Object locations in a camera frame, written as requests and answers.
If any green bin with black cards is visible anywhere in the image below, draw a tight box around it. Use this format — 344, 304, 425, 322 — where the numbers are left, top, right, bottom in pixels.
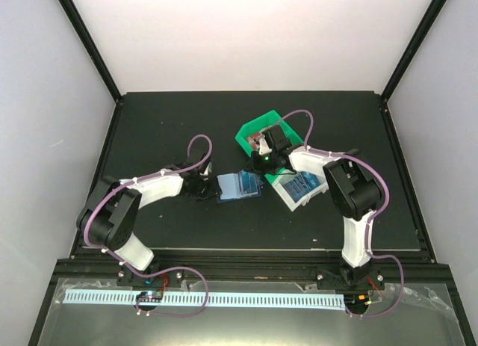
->
264, 127, 305, 185

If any red white card stack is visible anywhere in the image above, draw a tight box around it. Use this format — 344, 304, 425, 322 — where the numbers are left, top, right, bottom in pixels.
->
246, 132, 264, 149

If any white bin with blue cards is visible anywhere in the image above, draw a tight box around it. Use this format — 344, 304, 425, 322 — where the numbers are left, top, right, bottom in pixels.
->
272, 172, 329, 211

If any green bin with red cards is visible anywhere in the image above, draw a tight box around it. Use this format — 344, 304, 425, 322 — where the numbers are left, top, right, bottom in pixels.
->
235, 110, 303, 156

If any blue card holder wallet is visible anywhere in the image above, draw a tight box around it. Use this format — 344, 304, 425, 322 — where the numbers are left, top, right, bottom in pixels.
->
217, 170, 264, 203

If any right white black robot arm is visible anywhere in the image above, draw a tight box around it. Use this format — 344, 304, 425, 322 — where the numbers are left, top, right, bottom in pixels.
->
246, 144, 390, 288

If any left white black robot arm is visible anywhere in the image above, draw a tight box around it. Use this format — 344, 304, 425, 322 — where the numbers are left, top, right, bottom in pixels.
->
76, 155, 221, 285

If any blue vip card stack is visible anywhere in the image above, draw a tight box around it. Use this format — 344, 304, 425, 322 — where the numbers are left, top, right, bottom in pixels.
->
282, 172, 321, 203

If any left small circuit board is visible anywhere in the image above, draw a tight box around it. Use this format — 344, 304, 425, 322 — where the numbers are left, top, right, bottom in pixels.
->
136, 291, 164, 303

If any small circuit board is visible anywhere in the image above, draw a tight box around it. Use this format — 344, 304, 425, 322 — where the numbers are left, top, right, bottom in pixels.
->
136, 291, 164, 303
344, 291, 382, 306

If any right small circuit board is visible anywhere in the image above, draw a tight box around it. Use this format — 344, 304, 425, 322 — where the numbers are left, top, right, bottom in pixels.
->
344, 291, 382, 306

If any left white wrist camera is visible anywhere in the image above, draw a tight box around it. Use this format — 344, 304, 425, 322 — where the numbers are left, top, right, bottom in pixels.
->
199, 161, 212, 178

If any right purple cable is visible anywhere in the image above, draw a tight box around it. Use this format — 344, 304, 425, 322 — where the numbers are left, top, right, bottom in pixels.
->
267, 108, 405, 319

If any purple cable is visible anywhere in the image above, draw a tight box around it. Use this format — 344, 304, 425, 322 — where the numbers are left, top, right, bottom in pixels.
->
82, 134, 214, 318
267, 108, 405, 319

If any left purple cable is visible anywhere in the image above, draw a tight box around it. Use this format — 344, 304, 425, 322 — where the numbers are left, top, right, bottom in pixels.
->
82, 134, 214, 318

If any white slotted cable duct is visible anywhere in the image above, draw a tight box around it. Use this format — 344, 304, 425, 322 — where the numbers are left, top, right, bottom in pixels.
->
63, 289, 345, 311

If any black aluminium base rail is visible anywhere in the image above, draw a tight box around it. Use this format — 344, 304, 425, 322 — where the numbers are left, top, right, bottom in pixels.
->
55, 248, 455, 291

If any left black frame post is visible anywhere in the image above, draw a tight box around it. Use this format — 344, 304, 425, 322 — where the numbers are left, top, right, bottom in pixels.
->
58, 0, 122, 102

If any black frame post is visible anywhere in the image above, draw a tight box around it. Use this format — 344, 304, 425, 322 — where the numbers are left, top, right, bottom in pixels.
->
381, 0, 447, 102
58, 0, 122, 102

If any right black frame post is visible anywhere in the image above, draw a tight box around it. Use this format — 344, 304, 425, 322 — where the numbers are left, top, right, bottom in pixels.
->
381, 0, 447, 102

